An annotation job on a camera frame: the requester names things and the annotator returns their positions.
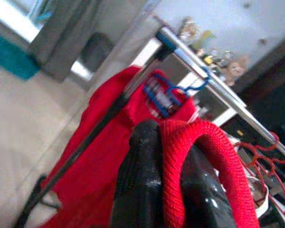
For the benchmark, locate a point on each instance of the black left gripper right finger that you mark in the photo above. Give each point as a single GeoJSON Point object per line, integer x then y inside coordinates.
{"type": "Point", "coordinates": [204, 197]}

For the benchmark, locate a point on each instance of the red clothes hanger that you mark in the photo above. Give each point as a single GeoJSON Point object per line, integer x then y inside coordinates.
{"type": "Point", "coordinates": [254, 148]}

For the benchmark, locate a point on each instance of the teal floor mat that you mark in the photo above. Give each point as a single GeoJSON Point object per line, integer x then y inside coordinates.
{"type": "Point", "coordinates": [12, 57]}

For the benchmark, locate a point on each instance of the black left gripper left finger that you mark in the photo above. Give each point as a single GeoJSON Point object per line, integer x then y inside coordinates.
{"type": "Point", "coordinates": [140, 180]}

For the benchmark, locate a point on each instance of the white sliding door frame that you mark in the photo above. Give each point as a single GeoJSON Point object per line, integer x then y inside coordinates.
{"type": "Point", "coordinates": [14, 23]}

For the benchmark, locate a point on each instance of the chrome and black clothes rack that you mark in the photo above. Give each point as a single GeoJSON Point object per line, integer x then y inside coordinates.
{"type": "Point", "coordinates": [192, 60]}

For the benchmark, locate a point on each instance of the grey curtain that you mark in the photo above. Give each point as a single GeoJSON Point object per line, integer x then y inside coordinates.
{"type": "Point", "coordinates": [69, 35]}

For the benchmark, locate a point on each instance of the red shirt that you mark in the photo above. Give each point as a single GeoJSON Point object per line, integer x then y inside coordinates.
{"type": "Point", "coordinates": [171, 166]}
{"type": "Point", "coordinates": [92, 154]}

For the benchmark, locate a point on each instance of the blue clothes hanger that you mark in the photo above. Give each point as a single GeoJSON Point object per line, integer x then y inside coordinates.
{"type": "Point", "coordinates": [171, 88]}

